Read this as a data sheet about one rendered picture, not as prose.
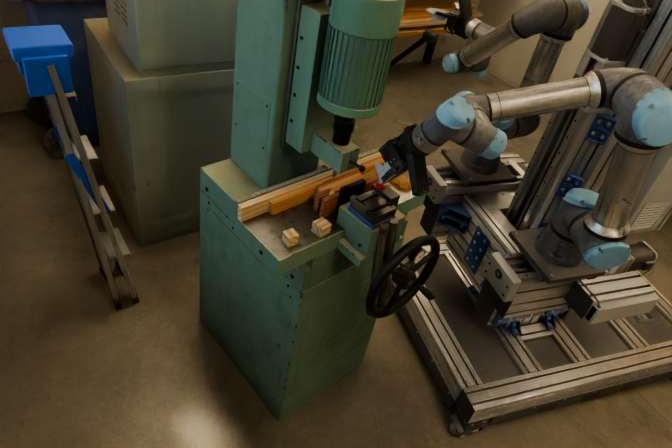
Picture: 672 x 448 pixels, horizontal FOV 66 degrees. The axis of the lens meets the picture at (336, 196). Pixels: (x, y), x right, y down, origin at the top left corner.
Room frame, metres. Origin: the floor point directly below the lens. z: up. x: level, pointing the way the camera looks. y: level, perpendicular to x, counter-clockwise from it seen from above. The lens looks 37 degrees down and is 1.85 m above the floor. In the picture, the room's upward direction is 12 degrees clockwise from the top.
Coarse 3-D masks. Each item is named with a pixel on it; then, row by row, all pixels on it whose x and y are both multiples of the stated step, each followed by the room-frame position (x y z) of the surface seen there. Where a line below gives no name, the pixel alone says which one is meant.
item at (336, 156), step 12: (324, 132) 1.33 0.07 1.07; (312, 144) 1.32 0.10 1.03; (324, 144) 1.29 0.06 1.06; (336, 144) 1.28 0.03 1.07; (348, 144) 1.29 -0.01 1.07; (324, 156) 1.28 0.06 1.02; (336, 156) 1.25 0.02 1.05; (348, 156) 1.25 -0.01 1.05; (336, 168) 1.24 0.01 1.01; (348, 168) 1.26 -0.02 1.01
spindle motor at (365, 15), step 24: (336, 0) 1.24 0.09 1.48; (360, 0) 1.21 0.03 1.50; (384, 0) 1.22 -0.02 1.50; (336, 24) 1.23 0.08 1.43; (360, 24) 1.21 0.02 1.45; (384, 24) 1.22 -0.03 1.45; (336, 48) 1.23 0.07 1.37; (360, 48) 1.21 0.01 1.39; (384, 48) 1.24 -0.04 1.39; (336, 72) 1.22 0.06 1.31; (360, 72) 1.21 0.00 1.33; (384, 72) 1.26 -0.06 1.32; (336, 96) 1.22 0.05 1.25; (360, 96) 1.22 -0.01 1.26
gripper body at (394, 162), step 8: (408, 128) 1.15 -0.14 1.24; (400, 136) 1.18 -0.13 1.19; (408, 136) 1.13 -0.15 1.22; (384, 144) 1.16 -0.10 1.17; (392, 144) 1.15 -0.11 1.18; (400, 144) 1.15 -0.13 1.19; (408, 144) 1.14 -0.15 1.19; (384, 152) 1.17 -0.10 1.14; (392, 152) 1.14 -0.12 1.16; (400, 152) 1.14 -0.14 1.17; (408, 152) 1.13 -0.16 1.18; (416, 152) 1.10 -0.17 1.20; (384, 160) 1.16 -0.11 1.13; (392, 160) 1.14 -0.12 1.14; (400, 160) 1.12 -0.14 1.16; (400, 168) 1.11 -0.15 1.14
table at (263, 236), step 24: (408, 192) 1.36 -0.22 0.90; (264, 216) 1.10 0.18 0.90; (288, 216) 1.12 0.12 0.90; (312, 216) 1.14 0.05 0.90; (336, 216) 1.17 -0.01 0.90; (264, 240) 1.01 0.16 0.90; (312, 240) 1.04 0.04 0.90; (336, 240) 1.10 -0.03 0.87; (288, 264) 0.97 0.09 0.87; (360, 264) 1.04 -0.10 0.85
